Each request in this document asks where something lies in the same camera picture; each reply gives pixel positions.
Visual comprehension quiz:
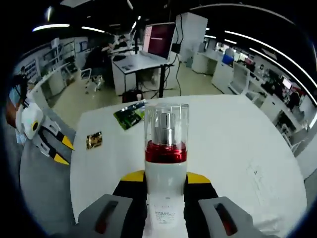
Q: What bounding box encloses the white desk with black legs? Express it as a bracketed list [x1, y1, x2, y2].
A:
[112, 53, 175, 99]

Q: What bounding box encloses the long white counter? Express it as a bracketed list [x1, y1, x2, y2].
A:
[26, 61, 75, 110]

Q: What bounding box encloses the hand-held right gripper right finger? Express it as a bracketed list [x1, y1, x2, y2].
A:
[183, 171, 267, 238]

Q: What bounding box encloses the red-collared white skincare bottle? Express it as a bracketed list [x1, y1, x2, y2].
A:
[144, 103, 190, 231]

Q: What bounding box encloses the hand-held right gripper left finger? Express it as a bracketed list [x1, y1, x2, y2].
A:
[78, 170, 147, 238]

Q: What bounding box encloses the gold foil packet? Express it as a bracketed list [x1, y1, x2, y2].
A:
[86, 131, 103, 150]

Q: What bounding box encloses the white mesh office chair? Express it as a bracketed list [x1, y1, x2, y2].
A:
[229, 61, 251, 95]

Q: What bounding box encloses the person's light shirt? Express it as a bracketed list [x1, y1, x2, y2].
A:
[14, 128, 28, 146]

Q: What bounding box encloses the wall shelf unit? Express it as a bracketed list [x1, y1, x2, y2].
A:
[23, 37, 89, 82]

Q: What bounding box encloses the green printed packet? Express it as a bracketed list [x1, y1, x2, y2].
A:
[113, 100, 146, 131]

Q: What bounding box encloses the small background monitor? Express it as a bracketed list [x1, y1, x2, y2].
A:
[281, 77, 293, 90]

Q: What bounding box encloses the black computer tower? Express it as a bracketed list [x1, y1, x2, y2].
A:
[122, 90, 145, 104]

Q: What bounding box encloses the blue bin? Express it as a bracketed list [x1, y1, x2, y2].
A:
[221, 53, 235, 65]

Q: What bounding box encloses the computer monitor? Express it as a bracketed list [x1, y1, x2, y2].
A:
[142, 22, 177, 61]

